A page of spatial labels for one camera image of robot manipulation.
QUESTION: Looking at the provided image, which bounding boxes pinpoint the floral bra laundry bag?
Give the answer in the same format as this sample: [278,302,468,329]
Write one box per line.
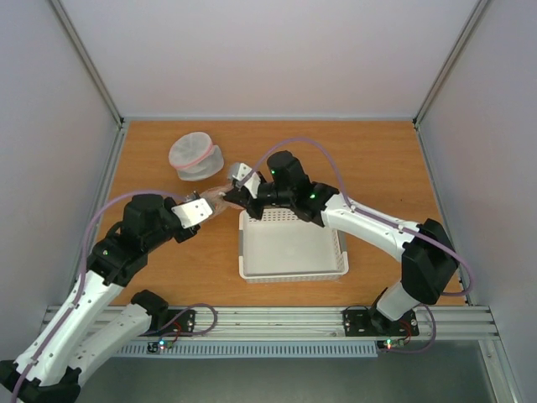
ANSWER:
[201,183,244,219]

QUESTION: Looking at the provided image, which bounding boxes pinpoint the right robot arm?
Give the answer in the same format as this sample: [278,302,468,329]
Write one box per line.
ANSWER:
[223,151,457,333]

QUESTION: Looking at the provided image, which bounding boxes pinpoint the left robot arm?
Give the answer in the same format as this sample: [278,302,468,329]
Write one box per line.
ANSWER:
[1,191,215,402]

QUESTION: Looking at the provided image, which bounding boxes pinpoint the round white mesh laundry bag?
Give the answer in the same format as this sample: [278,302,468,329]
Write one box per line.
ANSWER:
[168,132,224,181]

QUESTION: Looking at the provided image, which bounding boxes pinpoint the white plastic basket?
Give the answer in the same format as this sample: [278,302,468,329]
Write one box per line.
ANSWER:
[238,208,349,284]

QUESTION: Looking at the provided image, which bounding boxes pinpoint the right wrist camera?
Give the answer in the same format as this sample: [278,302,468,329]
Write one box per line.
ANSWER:
[227,163,262,199]

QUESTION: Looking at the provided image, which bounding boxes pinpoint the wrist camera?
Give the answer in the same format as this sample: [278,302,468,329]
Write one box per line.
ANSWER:
[171,191,215,228]
[227,163,262,199]

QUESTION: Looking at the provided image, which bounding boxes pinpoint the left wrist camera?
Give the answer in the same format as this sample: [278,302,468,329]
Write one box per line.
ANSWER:
[171,191,215,228]

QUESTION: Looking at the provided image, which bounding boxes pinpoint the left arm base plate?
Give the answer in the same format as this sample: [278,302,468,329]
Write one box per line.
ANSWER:
[137,308,196,338]

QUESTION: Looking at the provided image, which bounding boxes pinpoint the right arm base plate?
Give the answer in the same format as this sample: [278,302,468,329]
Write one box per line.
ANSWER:
[341,306,420,337]

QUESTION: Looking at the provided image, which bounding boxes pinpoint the grey slotted cable duct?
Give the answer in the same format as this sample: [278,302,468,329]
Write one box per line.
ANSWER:
[115,340,378,359]

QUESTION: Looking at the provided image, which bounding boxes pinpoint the aluminium front rail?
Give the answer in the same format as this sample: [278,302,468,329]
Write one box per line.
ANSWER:
[38,305,499,340]

